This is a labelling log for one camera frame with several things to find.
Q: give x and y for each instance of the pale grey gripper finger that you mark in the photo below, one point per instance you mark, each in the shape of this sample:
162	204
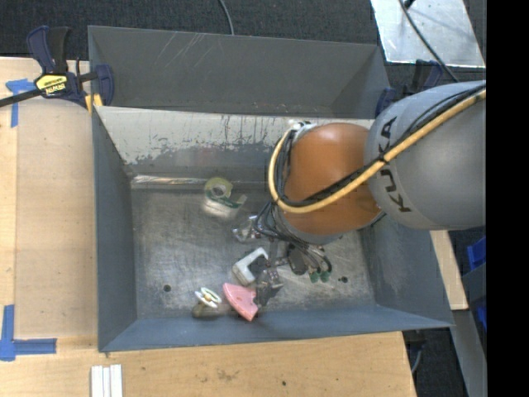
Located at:
275	283
261	295

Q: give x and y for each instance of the pink wedge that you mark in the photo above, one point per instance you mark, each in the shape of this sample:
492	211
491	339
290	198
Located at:
241	300

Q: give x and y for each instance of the white plastic block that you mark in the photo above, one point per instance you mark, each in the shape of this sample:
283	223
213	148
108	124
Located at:
244	269

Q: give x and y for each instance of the clear shiny plastic piece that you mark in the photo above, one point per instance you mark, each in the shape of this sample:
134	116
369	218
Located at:
244	231

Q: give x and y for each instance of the grey metal bin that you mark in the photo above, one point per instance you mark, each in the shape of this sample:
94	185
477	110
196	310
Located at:
198	254

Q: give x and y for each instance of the clear tape dispenser green print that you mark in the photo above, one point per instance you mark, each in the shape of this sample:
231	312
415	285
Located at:
219	192

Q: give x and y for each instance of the pale wood board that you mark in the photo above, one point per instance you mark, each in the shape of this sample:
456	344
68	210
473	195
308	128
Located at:
53	221

